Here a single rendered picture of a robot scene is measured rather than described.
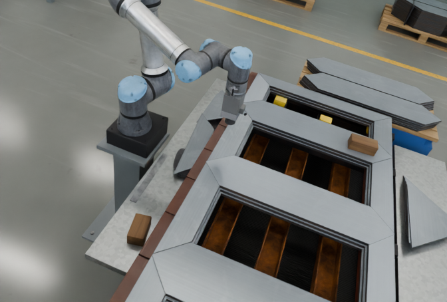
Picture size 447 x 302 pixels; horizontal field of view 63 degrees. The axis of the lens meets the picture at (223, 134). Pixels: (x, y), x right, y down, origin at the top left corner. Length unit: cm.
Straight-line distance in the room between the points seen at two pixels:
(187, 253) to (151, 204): 37
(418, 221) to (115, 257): 118
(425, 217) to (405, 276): 30
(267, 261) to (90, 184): 139
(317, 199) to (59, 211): 151
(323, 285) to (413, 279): 32
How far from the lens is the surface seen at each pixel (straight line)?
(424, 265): 163
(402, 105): 226
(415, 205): 176
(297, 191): 144
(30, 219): 236
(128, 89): 152
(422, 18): 583
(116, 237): 141
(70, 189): 246
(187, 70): 118
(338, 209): 146
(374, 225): 149
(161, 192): 153
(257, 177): 143
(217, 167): 142
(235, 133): 159
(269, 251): 145
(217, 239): 143
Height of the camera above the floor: 187
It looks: 40 degrees down
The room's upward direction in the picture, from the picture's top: 13 degrees clockwise
